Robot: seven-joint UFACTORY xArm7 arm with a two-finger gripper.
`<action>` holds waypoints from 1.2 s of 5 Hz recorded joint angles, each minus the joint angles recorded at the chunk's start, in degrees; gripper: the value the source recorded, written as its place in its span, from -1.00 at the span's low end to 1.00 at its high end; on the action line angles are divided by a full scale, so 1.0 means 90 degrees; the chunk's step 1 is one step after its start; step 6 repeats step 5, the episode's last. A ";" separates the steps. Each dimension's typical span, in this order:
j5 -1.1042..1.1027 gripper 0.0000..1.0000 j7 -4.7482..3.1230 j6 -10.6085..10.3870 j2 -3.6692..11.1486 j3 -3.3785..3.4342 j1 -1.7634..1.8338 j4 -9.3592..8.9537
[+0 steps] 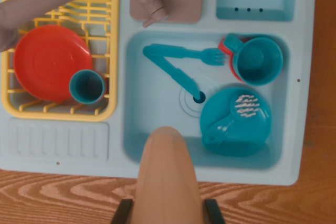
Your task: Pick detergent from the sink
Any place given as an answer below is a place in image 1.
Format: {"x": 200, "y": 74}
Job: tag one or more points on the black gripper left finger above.
{"x": 123, "y": 213}

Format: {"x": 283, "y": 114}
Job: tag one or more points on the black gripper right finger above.
{"x": 214, "y": 213}

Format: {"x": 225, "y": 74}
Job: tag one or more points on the light blue toy sink unit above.
{"x": 123, "y": 11}

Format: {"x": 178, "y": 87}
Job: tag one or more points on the teal dish brush white bristles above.
{"x": 225, "y": 129}

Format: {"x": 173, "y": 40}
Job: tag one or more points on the teal plastic plate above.
{"x": 215, "y": 111}

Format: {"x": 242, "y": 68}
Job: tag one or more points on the teal plastic tumbler cup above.
{"x": 86, "y": 87}

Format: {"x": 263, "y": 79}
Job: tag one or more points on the teal plastic knife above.
{"x": 178, "y": 74}

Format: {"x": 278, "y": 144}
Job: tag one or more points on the teal plastic mug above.
{"x": 260, "y": 64}

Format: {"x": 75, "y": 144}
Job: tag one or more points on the yellow plastic dish rack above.
{"x": 113, "y": 51}

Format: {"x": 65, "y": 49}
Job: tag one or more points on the teal plastic fork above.
{"x": 178, "y": 51}

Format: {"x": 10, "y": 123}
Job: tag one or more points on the red plastic mug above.
{"x": 221, "y": 47}

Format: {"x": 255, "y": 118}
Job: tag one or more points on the red plastic plate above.
{"x": 47, "y": 61}

